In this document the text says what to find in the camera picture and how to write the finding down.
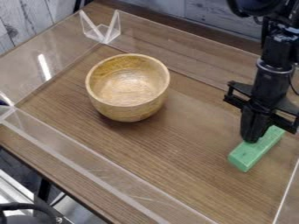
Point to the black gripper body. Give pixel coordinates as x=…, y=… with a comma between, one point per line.
x=266, y=97

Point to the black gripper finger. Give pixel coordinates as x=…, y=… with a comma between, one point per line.
x=247, y=125
x=262, y=122

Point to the green rectangular block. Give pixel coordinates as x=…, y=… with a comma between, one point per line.
x=247, y=153

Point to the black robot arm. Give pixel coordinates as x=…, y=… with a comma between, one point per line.
x=278, y=15

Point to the brown wooden bowl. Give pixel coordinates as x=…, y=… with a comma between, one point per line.
x=127, y=86

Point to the black table leg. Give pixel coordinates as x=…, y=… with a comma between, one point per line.
x=40, y=199

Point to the clear acrylic tray wall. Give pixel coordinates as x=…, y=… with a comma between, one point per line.
x=151, y=172

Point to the clear acrylic corner bracket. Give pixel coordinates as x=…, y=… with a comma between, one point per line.
x=102, y=33

